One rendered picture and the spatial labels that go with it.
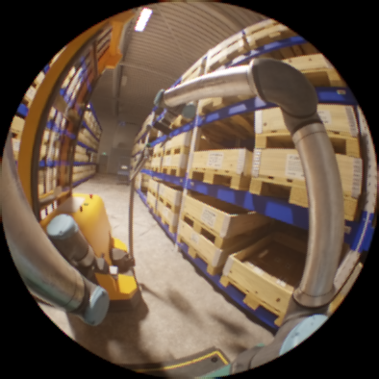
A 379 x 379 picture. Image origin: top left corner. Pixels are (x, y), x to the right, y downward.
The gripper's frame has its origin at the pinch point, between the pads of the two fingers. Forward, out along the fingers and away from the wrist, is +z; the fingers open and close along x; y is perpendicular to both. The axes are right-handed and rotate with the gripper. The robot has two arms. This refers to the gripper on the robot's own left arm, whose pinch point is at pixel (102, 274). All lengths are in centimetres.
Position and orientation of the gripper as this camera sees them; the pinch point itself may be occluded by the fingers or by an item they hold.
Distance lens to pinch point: 63.8
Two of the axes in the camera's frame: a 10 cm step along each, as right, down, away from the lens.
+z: -1.4, 8.4, 5.2
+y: -2.0, -5.4, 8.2
